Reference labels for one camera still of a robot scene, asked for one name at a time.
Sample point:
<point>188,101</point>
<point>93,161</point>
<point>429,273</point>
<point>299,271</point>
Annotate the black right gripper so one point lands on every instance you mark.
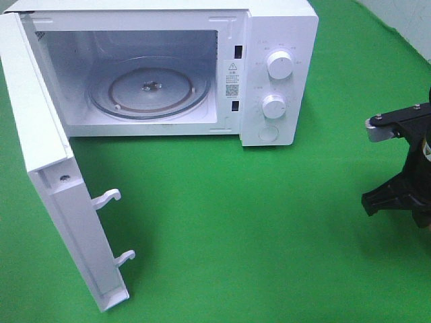
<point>410,189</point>

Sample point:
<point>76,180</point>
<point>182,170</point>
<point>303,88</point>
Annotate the white microwave door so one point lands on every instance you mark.
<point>53,170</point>

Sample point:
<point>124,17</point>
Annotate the upper white dial knob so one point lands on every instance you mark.
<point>279,64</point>

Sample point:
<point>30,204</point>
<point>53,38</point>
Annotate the green table cloth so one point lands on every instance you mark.
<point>226,233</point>

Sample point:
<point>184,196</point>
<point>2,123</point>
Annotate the glass turntable plate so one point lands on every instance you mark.
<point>150,88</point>

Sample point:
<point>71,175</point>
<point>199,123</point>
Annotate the round door release button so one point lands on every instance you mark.
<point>268,133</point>

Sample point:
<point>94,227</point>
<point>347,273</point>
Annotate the lower white dial knob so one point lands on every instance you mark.
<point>274,106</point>

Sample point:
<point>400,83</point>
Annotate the white microwave oven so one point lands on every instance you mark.
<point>75,39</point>

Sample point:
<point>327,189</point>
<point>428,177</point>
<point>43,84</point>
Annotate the white dial knob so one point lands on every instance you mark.
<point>274,106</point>
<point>279,64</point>

